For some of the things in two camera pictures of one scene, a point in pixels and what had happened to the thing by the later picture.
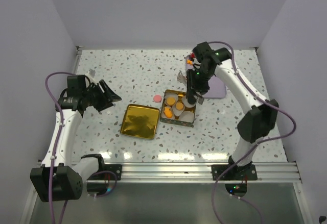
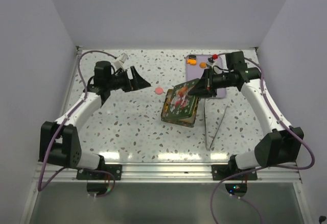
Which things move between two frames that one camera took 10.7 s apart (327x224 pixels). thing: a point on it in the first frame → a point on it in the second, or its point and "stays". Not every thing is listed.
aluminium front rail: [200, 173] stays
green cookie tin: [176, 109] stays
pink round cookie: [157, 98] → [159, 90]
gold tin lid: [140, 122] → [178, 103]
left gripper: [107, 97] → [136, 82]
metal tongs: [182, 78] → [205, 125]
